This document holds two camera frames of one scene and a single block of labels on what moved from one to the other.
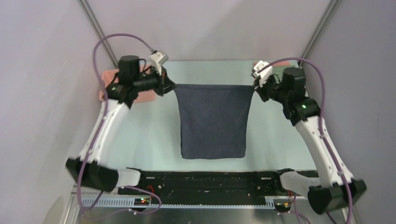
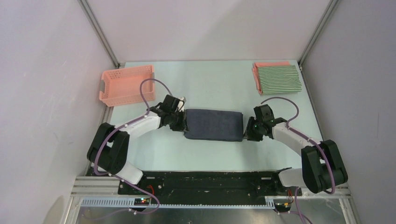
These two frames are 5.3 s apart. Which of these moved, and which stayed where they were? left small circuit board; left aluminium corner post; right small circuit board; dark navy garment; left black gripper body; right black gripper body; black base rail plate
Moved: right black gripper body; left black gripper body; dark navy garment
Stayed: right small circuit board; left small circuit board; black base rail plate; left aluminium corner post
